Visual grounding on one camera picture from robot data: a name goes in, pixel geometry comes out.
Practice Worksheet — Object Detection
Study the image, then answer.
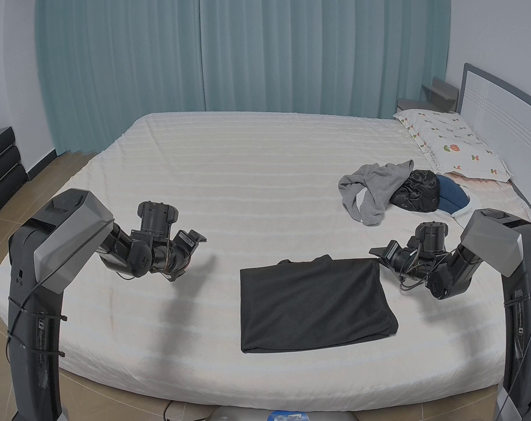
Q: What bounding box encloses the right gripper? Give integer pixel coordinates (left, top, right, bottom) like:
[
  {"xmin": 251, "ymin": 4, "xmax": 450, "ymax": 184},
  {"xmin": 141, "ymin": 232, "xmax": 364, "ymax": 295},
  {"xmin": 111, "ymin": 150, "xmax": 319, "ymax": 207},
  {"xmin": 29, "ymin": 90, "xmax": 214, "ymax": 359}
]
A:
[{"xmin": 395, "ymin": 248, "xmax": 428, "ymax": 282}]

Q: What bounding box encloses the black chest of drawers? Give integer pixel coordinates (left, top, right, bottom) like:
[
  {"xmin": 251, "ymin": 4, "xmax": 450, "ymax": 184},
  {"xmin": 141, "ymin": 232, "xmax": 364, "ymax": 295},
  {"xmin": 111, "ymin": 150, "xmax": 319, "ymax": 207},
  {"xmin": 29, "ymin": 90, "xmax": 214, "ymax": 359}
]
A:
[{"xmin": 0, "ymin": 127, "xmax": 29, "ymax": 229}]

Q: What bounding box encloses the black T-shirt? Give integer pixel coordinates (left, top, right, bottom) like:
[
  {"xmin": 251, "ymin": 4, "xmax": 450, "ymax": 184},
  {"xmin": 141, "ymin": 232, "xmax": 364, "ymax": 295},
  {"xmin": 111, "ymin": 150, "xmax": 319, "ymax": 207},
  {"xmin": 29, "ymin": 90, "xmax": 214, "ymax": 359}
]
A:
[{"xmin": 239, "ymin": 255, "xmax": 400, "ymax": 354}]

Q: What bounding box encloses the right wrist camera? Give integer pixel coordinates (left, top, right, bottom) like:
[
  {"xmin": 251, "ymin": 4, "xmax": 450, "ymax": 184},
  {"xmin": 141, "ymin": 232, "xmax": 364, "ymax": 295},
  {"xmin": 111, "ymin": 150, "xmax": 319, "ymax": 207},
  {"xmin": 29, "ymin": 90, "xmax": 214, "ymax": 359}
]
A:
[{"xmin": 369, "ymin": 240, "xmax": 401, "ymax": 265}]

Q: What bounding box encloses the grey bedside table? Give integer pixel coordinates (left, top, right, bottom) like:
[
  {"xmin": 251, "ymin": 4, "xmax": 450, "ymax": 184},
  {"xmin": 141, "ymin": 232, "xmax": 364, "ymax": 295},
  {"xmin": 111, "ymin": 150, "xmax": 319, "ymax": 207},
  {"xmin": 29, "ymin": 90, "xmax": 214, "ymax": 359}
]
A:
[{"xmin": 396, "ymin": 76, "xmax": 460, "ymax": 114}]

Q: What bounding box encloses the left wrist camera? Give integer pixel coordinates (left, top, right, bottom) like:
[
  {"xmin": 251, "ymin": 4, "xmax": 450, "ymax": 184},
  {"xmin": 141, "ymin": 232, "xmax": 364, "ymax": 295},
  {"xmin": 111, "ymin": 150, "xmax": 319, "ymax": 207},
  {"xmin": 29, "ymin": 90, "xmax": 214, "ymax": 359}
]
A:
[{"xmin": 176, "ymin": 229, "xmax": 207, "ymax": 258}]

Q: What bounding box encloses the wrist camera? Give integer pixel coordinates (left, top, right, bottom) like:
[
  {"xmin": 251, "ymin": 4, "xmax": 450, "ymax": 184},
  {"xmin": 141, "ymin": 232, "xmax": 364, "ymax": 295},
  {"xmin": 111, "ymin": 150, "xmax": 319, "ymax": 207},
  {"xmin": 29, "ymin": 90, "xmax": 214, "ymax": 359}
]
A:
[
  {"xmin": 369, "ymin": 240, "xmax": 401, "ymax": 265},
  {"xmin": 176, "ymin": 229, "xmax": 207, "ymax": 258}
]

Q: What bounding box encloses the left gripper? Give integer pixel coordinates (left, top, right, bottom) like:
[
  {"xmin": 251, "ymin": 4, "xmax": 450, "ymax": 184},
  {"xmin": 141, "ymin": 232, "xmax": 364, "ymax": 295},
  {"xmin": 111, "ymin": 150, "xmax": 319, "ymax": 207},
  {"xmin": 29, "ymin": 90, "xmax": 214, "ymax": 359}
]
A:
[{"xmin": 155, "ymin": 240, "xmax": 192, "ymax": 282}]

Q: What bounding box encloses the dark blue garment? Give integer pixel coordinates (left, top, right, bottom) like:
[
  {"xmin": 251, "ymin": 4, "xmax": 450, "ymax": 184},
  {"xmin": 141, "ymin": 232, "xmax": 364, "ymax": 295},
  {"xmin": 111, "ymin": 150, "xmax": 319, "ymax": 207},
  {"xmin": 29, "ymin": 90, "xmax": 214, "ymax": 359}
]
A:
[{"xmin": 437, "ymin": 175, "xmax": 484, "ymax": 219}]

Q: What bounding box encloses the black printed garment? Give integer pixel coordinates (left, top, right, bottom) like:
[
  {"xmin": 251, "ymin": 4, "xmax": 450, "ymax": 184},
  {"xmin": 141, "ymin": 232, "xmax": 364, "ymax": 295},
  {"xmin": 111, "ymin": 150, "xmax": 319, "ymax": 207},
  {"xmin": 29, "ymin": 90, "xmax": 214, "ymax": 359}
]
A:
[{"xmin": 389, "ymin": 169, "xmax": 441, "ymax": 214}]

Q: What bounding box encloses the grey garment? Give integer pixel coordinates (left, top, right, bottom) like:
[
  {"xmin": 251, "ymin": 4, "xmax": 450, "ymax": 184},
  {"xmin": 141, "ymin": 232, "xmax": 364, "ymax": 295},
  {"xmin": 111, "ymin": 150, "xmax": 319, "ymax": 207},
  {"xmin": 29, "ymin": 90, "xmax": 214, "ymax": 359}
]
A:
[{"xmin": 338, "ymin": 160, "xmax": 415, "ymax": 227}]

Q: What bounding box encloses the blue-green curtain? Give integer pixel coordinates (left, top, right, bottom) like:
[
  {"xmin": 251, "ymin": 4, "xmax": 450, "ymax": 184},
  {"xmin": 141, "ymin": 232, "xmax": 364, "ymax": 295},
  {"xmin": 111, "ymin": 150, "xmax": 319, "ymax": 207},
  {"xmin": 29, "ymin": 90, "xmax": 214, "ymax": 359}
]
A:
[
  {"xmin": 34, "ymin": 0, "xmax": 207, "ymax": 156},
  {"xmin": 198, "ymin": 0, "xmax": 451, "ymax": 119}
]

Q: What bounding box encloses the white printed pillow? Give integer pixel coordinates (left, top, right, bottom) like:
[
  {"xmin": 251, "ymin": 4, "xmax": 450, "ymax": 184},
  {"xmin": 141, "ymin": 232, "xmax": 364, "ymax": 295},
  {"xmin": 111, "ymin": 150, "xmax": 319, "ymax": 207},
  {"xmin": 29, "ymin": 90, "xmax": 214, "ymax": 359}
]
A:
[{"xmin": 393, "ymin": 109, "xmax": 513, "ymax": 184}]

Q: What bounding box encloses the bed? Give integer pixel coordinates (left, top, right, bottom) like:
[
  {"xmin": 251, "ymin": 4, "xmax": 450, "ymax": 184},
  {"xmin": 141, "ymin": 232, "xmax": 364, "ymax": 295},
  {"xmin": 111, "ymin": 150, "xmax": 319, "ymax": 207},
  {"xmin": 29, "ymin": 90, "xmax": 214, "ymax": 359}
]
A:
[{"xmin": 0, "ymin": 63, "xmax": 531, "ymax": 411}]

